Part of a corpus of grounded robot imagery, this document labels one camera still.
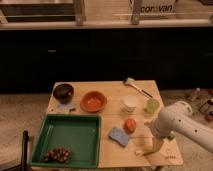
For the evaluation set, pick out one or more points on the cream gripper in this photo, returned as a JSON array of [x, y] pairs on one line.
[[157, 144]]

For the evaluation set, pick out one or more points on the yellow banana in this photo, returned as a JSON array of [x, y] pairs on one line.
[[143, 153]]

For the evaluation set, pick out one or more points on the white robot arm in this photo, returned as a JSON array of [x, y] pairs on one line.
[[175, 117]]

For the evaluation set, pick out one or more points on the red bowl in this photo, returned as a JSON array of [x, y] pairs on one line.
[[93, 101]]

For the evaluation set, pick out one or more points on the dark brown bowl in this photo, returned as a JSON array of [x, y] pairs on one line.
[[63, 93]]

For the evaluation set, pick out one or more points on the green cucumber toy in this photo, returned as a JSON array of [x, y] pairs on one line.
[[171, 136]]

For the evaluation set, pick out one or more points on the orange tomato toy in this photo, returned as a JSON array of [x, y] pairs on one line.
[[130, 125]]

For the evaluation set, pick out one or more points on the light green cup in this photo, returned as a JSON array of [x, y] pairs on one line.
[[152, 106]]

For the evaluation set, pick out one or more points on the blue sponge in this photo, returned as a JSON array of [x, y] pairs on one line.
[[119, 136]]

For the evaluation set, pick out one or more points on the wooden table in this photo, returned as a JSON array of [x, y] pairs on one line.
[[111, 154]]

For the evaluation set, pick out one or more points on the white cup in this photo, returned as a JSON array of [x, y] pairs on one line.
[[130, 103]]

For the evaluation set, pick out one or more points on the green plastic tray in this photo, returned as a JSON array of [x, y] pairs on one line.
[[78, 133]]

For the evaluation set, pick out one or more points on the bunch of red grapes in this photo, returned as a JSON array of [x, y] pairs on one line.
[[60, 155]]

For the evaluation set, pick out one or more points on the black chair frame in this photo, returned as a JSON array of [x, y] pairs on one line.
[[22, 164]]

